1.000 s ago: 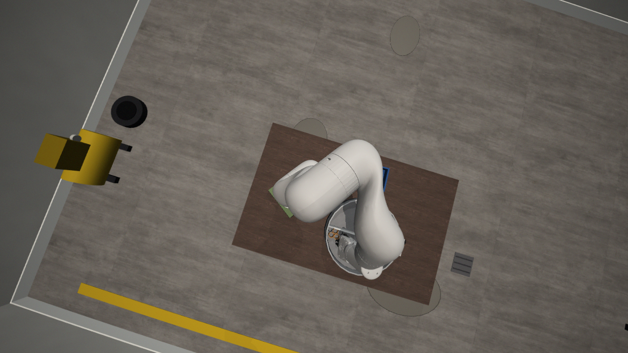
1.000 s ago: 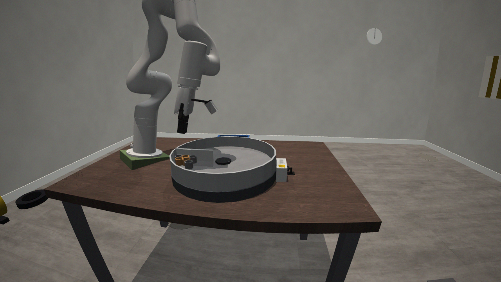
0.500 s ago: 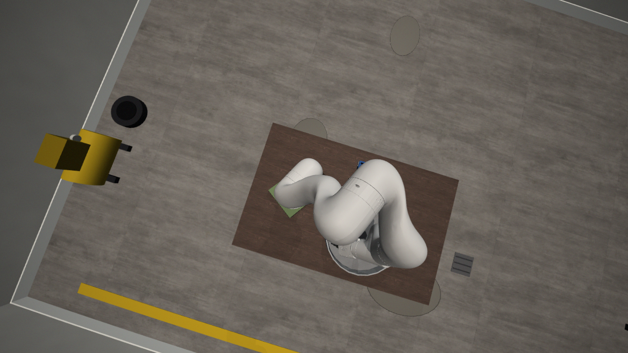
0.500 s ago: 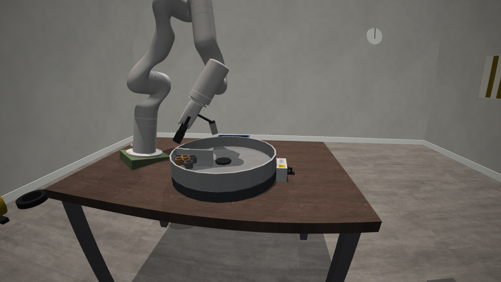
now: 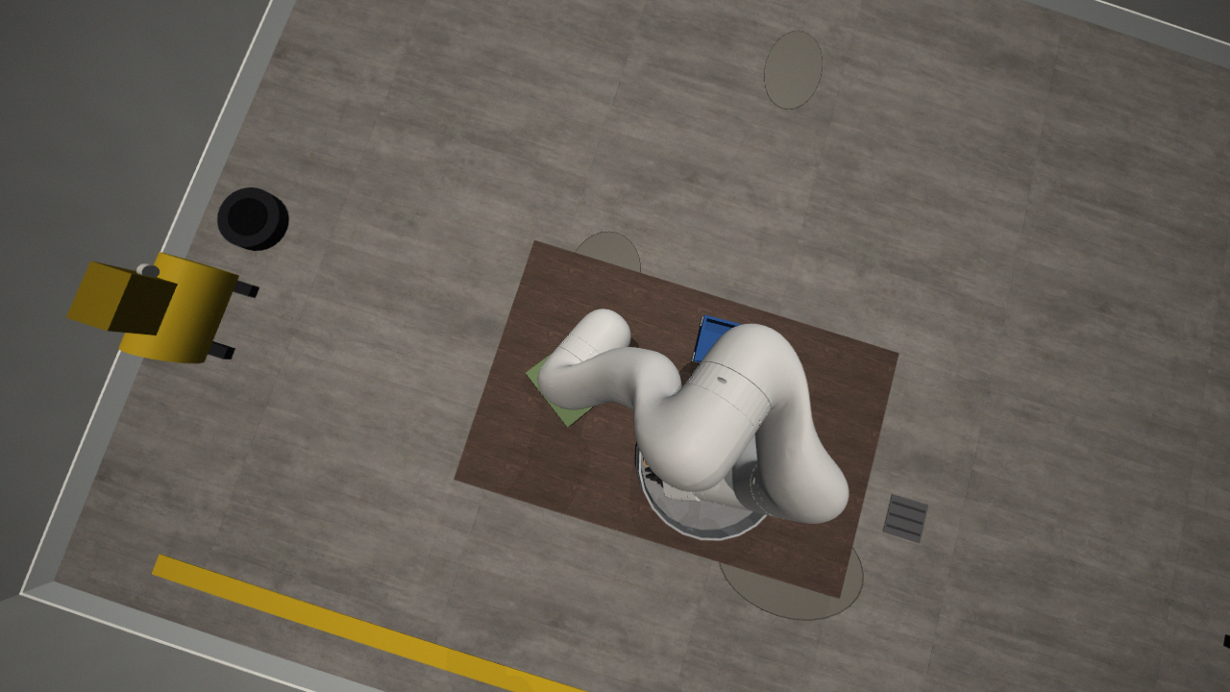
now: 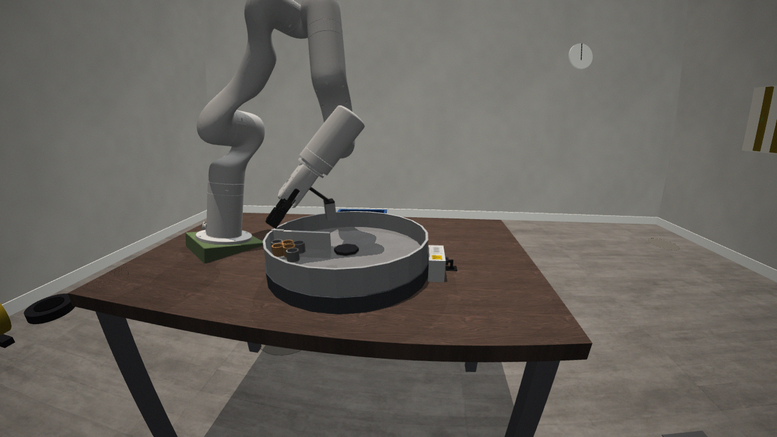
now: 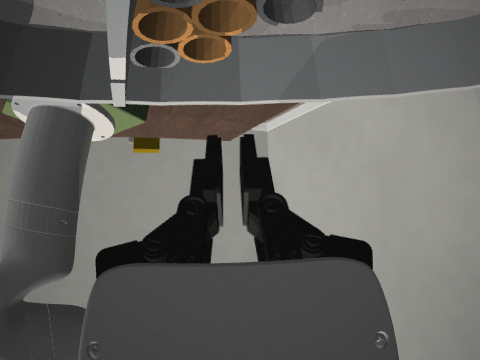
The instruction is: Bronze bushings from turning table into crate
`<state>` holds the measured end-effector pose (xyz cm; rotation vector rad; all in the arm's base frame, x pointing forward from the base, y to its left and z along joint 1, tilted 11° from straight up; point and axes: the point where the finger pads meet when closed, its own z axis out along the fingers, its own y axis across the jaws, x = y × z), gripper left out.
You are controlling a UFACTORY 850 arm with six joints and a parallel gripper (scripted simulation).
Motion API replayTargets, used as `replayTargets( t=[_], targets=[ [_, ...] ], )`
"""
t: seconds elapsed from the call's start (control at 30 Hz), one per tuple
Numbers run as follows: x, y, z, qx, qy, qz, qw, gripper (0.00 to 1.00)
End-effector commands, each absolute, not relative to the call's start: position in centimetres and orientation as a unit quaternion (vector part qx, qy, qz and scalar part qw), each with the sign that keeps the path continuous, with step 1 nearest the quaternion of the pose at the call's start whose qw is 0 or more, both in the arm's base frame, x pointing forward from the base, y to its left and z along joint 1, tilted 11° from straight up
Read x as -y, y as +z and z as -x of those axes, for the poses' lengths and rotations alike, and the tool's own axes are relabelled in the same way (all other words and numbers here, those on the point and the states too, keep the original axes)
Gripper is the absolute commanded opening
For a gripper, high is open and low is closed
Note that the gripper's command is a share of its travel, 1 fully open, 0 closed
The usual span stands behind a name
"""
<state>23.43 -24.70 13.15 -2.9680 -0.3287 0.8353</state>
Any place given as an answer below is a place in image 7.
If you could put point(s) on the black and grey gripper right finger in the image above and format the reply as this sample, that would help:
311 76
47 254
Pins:
279 233

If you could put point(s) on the grey steel bushing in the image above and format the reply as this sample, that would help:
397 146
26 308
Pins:
176 3
289 13
151 56

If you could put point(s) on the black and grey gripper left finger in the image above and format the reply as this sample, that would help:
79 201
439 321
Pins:
181 238

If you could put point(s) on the bronze bushing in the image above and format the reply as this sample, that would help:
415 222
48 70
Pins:
201 47
151 24
224 17

